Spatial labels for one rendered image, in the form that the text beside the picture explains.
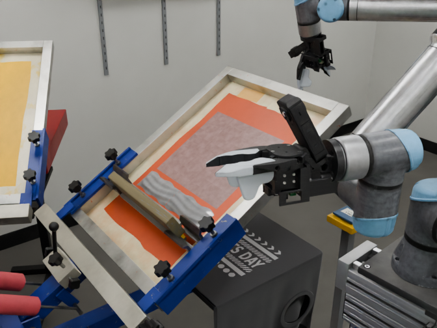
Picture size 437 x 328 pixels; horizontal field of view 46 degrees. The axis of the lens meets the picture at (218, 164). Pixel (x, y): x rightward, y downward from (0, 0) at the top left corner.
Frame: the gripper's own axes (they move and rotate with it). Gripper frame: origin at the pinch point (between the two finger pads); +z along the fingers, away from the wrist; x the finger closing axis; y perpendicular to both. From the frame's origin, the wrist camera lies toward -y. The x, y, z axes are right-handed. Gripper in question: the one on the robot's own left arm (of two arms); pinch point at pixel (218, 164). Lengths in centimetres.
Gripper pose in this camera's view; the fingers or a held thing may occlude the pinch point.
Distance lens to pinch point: 78.5
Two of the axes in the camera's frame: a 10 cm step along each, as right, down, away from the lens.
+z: -9.5, 1.3, -2.8
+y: 0.4, 9.5, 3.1
